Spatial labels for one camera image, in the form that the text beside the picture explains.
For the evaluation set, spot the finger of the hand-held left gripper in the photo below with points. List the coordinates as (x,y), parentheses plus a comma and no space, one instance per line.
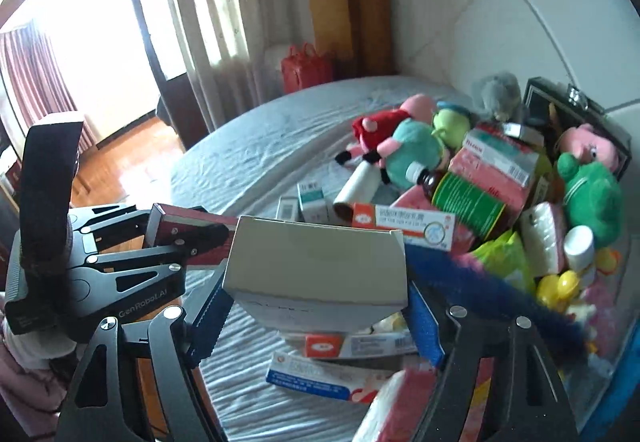
(110,224)
(135,292)

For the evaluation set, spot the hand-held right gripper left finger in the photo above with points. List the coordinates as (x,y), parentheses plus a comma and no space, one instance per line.
(210,322)

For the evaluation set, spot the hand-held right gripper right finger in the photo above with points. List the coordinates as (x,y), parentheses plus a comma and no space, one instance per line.
(425,327)

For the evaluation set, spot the blue feather duster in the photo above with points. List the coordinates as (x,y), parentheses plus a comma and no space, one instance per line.
(475,282)

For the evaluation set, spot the white green medicine box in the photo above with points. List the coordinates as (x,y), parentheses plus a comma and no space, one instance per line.
(315,267)

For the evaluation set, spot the orange white flat box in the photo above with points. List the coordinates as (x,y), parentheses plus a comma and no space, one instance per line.
(350,344)

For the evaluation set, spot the lime green tissue pack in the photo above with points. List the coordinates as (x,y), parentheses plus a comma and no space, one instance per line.
(502,257)

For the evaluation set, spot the orange white medicine box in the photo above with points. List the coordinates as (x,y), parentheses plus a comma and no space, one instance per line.
(395,222)

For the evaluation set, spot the person's pink clothing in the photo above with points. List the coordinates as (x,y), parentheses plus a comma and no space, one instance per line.
(25,402)

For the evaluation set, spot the blue white medicine box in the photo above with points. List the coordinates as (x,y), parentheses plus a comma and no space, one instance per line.
(320,377)

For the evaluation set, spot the brown bottle with green label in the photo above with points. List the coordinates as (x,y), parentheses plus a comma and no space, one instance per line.
(465,202)

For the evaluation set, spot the white barcode medicine box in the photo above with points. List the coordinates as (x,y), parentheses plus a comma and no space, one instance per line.
(287,209)

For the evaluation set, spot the yellow plastic duck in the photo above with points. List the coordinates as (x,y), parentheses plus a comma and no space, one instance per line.
(560,287)

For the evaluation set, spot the pink clear tissue pack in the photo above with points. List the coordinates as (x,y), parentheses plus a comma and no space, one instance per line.
(542,237)

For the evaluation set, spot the white paper roll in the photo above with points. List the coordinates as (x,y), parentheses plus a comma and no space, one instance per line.
(357,189)

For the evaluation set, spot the white teal medicine box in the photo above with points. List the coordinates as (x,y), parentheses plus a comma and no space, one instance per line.
(312,199)

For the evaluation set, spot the maroon striped curtain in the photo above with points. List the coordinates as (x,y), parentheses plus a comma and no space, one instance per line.
(30,82)

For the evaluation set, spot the white pill bottle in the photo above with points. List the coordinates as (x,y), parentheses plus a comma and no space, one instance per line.
(580,247)

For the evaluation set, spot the pig plush in teal dress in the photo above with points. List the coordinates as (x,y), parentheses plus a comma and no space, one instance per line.
(415,147)

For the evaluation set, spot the red teal medicine box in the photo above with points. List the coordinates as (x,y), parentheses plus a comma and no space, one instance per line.
(495,159)

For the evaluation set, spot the green headed plush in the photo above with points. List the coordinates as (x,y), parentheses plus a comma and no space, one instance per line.
(452,129)

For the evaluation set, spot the pig plush in red dress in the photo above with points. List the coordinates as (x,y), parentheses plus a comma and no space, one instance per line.
(370,129)

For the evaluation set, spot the green plush with yellow feet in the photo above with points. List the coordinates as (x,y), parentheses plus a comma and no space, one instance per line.
(592,202)

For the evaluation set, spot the small white box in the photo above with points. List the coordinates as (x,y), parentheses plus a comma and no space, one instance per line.
(522,132)

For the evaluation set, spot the sheer white curtain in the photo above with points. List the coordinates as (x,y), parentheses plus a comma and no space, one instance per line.
(215,22)

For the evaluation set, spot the pink pig plush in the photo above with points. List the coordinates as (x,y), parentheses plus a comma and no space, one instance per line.
(585,142)

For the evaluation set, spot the grey plush toy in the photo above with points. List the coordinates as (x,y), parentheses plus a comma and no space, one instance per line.
(495,92)

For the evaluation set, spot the red bag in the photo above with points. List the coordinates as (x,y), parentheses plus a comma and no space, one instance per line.
(305,69)

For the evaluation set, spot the black box with metal clasp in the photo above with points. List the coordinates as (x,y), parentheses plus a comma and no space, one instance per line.
(537,97)

